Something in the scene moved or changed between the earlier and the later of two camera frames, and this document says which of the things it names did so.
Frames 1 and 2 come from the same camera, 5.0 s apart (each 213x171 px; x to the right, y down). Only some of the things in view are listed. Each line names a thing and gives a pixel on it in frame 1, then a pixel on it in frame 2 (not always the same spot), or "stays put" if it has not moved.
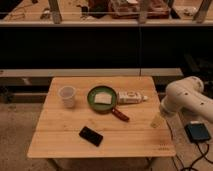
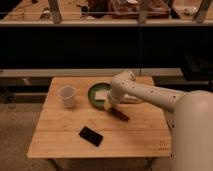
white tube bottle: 124,97 stays put
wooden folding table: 102,117 stays put
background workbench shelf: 107,13 stays put
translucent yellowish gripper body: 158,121 to 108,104
